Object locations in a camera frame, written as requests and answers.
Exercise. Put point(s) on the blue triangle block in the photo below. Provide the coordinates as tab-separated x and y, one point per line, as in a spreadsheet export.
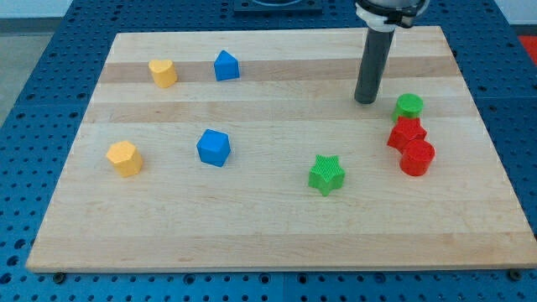
226	67

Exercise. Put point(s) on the green cylinder block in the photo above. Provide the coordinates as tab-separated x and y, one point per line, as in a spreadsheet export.
408	105

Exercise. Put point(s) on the yellow hexagon block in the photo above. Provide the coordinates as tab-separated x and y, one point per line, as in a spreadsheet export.
125	158

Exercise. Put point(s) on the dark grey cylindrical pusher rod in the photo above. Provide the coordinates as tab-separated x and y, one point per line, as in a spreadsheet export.
372	66

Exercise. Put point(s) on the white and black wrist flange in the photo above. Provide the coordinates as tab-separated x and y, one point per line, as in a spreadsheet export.
387	15

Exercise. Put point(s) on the red cylinder block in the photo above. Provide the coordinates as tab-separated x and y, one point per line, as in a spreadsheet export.
416	157

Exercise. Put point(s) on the yellow heart block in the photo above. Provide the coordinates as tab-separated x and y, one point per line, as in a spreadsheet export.
163	72

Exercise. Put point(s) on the blue cube block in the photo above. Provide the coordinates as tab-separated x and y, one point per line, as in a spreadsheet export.
214	148

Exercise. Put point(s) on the red star block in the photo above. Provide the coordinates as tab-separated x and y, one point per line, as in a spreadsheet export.
405	130

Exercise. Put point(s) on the green star block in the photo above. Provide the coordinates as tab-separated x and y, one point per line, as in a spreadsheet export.
326	174

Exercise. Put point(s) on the wooden board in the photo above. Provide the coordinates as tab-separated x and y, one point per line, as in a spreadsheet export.
292	101

